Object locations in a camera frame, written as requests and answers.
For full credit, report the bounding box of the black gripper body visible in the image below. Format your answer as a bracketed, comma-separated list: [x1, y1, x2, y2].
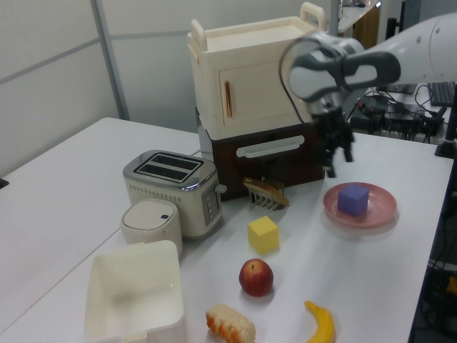
[309, 106, 354, 153]

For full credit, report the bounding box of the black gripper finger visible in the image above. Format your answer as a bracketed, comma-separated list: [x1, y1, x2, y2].
[315, 141, 338, 179]
[337, 137, 356, 164]

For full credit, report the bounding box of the purple cube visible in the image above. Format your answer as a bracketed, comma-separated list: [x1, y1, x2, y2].
[337, 182, 370, 217]

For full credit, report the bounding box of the pink plate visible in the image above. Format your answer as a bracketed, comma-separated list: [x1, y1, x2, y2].
[323, 182, 398, 229]

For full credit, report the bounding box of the yellow cube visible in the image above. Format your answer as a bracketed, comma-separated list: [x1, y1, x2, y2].
[247, 215, 280, 255]

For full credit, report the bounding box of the brown bread slice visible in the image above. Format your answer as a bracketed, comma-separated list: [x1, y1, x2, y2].
[242, 177, 290, 207]

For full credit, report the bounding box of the metal toast rack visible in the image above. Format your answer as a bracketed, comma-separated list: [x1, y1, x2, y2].
[248, 177, 286, 212]

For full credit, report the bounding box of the cream toy cabinet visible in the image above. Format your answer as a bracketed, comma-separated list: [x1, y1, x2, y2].
[187, 1, 326, 139]

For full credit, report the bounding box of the brown drawer unit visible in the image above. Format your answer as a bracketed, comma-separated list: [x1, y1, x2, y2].
[195, 106, 326, 203]

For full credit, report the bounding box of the black keyboard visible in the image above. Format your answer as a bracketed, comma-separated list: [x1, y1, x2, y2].
[428, 81, 457, 107]

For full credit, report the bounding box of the red apple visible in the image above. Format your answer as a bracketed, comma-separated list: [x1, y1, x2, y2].
[238, 258, 275, 297]

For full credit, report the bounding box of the yellow banana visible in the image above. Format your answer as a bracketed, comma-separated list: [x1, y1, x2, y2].
[303, 300, 336, 343]

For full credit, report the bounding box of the silver cream toaster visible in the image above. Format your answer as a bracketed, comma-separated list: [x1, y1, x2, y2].
[122, 149, 228, 241]

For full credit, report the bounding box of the small white lidded bin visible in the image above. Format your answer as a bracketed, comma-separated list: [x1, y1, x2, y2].
[120, 199, 184, 255]

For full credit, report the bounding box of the orange cake slice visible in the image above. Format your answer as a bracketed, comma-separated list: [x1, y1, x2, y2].
[205, 304, 257, 343]

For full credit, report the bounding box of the white plastic container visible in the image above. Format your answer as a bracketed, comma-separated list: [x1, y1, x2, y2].
[84, 239, 186, 343]

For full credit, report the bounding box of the black electronics box with cables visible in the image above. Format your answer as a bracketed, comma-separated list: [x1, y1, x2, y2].
[349, 93, 447, 143]

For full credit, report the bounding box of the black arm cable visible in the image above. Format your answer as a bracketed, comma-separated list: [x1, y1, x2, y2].
[278, 32, 312, 124]

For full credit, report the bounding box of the black door handle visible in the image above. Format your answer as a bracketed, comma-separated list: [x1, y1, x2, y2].
[384, 16, 403, 42]

